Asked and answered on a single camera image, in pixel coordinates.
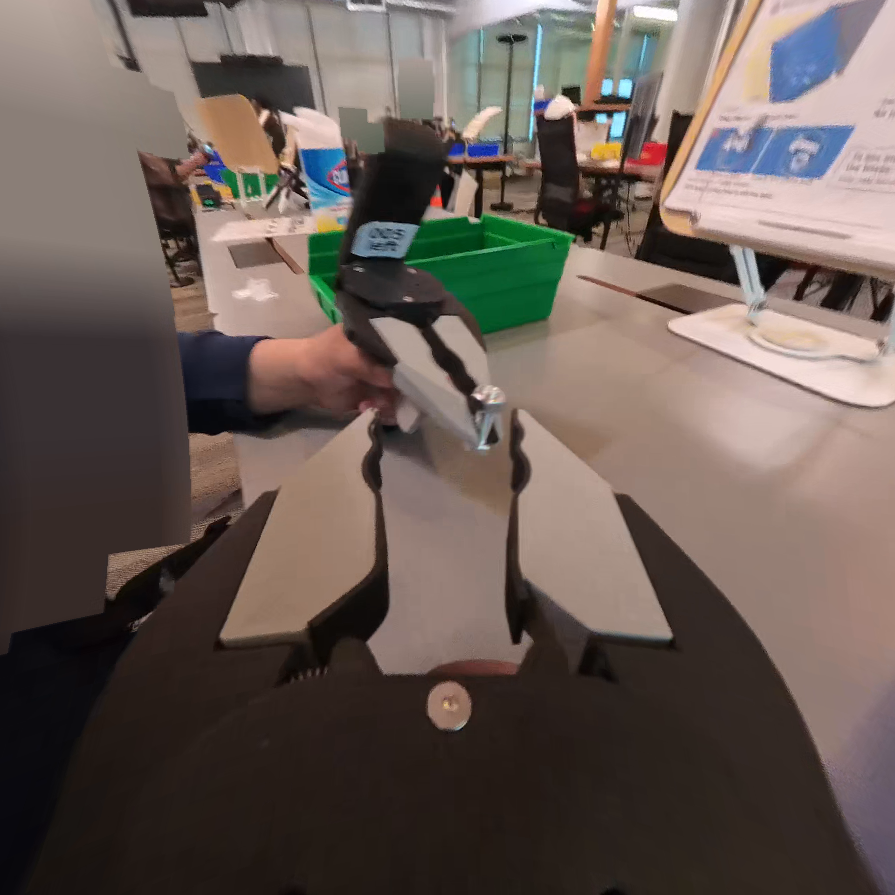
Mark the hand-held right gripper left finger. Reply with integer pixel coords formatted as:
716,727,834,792
219,409,391,647

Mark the person's left forearm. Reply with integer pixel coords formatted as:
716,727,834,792
178,332,274,434

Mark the green white card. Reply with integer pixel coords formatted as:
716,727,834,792
220,168,281,201

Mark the person's left hand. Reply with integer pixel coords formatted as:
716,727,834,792
248,325,402,420

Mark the wooden display board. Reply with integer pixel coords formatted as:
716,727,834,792
659,0,895,277
194,94,281,176

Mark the large black wall screen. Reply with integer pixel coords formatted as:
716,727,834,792
192,59,317,113

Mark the grey rectangular pad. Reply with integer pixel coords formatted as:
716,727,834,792
227,241,284,271

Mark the black floor lamp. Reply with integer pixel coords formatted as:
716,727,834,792
489,34,529,212

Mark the printed instruction sheet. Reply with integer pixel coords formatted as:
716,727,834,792
664,0,895,256

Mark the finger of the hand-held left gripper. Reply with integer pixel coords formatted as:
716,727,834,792
421,315,493,394
369,319,487,452

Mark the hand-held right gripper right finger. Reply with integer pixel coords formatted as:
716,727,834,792
505,409,674,647

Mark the black rectangular pad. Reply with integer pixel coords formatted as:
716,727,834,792
636,283,742,314

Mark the person's body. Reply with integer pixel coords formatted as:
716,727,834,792
0,517,232,895

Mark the black monitor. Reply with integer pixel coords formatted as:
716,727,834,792
619,70,665,165

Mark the black office chair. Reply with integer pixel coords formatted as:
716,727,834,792
535,112,623,246

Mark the disinfectant wipes canister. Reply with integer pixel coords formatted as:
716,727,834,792
292,106,354,232

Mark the green plastic bin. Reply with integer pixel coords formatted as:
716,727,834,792
308,213,576,335

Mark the wooden post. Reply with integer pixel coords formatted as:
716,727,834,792
584,0,618,106

